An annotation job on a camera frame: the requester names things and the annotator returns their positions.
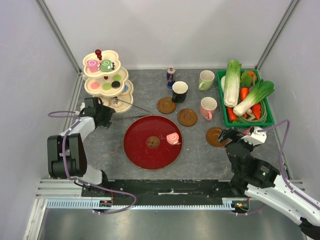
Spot white chocolate sprinkle donut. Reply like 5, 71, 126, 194
110, 97, 123, 108

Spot silver metal serving tongs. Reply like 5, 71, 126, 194
115, 97, 154, 118

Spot green macaron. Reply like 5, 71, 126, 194
102, 82, 112, 91
112, 74, 122, 82

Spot pink macaron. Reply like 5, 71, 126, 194
90, 82, 100, 90

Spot black sandwich cookie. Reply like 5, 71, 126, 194
111, 81, 121, 89

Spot blue frosted donut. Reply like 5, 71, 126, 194
122, 85, 129, 95

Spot salmon pink swirl roll cake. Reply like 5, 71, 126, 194
166, 132, 181, 146

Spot green swirl roll cake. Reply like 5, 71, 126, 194
99, 59, 115, 73

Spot hot pink swirl roll cake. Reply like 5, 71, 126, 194
86, 59, 100, 73

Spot black mug white inside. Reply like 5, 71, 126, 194
171, 81, 189, 103

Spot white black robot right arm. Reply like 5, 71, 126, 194
217, 126, 320, 240

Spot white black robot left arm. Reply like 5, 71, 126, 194
47, 97, 116, 197

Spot brown wooden coaster right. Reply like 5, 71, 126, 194
206, 127, 227, 147

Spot brown wooden coaster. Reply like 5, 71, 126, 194
206, 127, 227, 147
157, 97, 177, 114
177, 108, 198, 127

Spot toy orange carrot lower left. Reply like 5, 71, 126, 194
226, 107, 238, 122

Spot toy orange carrot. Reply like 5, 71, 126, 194
226, 107, 238, 122
239, 87, 250, 101

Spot toy green long beans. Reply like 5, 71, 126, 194
234, 101, 268, 124

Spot pink mug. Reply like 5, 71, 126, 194
200, 97, 218, 121

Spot cream three-tier dessert stand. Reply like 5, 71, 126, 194
82, 49, 134, 114

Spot green plastic crate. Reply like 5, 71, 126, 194
215, 69, 275, 128

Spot brown wooden coaster middle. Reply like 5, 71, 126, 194
177, 108, 198, 127

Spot toy napa cabbage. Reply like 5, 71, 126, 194
223, 59, 242, 108

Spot toy orange carrot upper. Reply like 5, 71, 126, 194
239, 87, 250, 101

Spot round red lacquer tray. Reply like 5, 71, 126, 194
123, 115, 183, 170

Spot toy bok choy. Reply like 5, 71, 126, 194
233, 79, 275, 117

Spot toy leafy green vegetable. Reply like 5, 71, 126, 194
240, 70, 258, 88

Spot light green mug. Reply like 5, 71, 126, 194
198, 70, 215, 91

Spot brown wooden coaster left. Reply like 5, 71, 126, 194
157, 97, 177, 114

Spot red bull can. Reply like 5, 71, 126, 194
166, 67, 176, 88

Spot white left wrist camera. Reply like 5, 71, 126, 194
76, 102, 86, 116

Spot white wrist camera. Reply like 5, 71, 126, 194
76, 102, 86, 116
242, 126, 267, 146

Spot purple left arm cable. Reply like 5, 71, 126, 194
47, 111, 138, 216

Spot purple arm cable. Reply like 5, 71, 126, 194
47, 111, 138, 216
232, 119, 320, 216

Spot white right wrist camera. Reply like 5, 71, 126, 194
242, 126, 267, 146

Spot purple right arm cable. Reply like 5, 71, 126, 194
232, 119, 320, 216

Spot white slotted cable duct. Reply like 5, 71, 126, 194
46, 199, 249, 211

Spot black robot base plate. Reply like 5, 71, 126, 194
81, 178, 251, 201

